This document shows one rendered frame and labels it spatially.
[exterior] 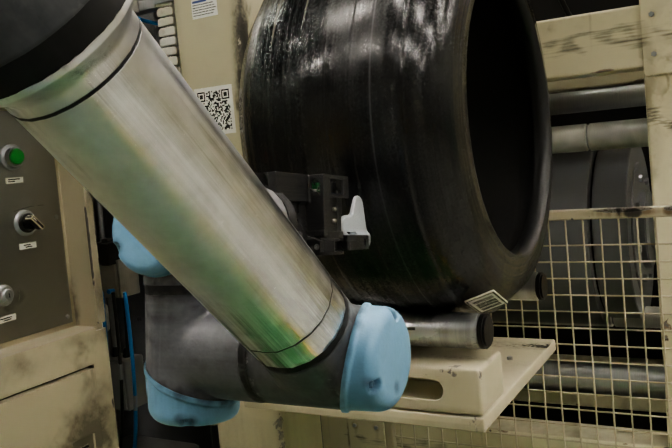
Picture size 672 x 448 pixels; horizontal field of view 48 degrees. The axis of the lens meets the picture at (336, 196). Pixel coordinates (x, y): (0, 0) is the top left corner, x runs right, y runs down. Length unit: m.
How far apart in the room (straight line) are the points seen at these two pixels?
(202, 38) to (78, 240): 0.37
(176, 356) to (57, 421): 0.64
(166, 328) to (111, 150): 0.26
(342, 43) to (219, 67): 0.36
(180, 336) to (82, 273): 0.68
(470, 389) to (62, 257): 0.67
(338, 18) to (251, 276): 0.52
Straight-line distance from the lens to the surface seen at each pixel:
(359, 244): 0.79
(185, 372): 0.61
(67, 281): 1.29
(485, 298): 0.98
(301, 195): 0.75
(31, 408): 1.20
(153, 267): 0.59
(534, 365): 1.18
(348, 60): 0.87
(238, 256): 0.43
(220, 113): 1.20
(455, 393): 0.97
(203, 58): 1.23
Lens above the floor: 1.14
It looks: 3 degrees down
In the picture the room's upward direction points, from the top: 5 degrees counter-clockwise
